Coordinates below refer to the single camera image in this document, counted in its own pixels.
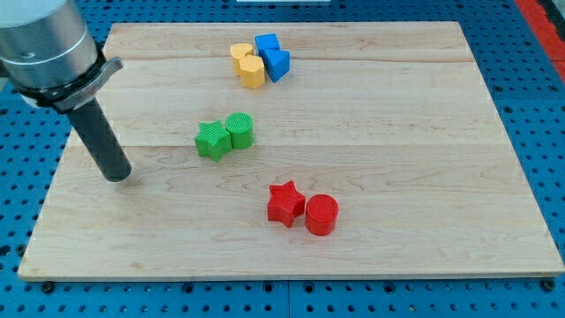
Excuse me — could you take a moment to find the grey clamp flange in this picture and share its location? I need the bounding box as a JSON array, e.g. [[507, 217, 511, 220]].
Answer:
[[11, 47, 123, 114]]

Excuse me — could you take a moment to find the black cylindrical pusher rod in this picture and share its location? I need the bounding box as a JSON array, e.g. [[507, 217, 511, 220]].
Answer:
[[67, 99, 132, 182]]

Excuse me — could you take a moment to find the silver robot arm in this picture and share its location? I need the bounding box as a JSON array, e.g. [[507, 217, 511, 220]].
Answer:
[[1, 0, 132, 182]]

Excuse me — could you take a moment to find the wooden board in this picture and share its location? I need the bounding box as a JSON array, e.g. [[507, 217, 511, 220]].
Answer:
[[19, 21, 564, 282]]

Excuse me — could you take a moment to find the green star block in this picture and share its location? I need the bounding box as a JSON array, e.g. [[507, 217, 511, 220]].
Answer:
[[194, 120, 232, 162]]

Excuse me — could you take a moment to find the green cylinder block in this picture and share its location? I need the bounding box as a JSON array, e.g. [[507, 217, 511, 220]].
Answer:
[[225, 112, 254, 149]]

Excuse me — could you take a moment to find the yellow hexagon block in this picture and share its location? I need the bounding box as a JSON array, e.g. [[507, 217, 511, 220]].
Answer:
[[238, 55, 265, 88]]

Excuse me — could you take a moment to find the blue cube block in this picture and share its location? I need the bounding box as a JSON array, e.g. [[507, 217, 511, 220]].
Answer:
[[255, 34, 280, 57]]

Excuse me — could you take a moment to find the blue triangle block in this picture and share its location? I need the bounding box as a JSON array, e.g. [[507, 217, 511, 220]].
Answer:
[[264, 49, 290, 82]]

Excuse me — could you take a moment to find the red star block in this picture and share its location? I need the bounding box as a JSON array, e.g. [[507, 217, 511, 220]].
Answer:
[[267, 180, 305, 228]]

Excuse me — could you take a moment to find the red cylinder block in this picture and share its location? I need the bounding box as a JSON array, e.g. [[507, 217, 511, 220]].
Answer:
[[305, 194, 339, 236]]

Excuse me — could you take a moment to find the red tape strip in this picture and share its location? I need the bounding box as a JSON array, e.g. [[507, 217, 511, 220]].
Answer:
[[515, 0, 564, 80]]

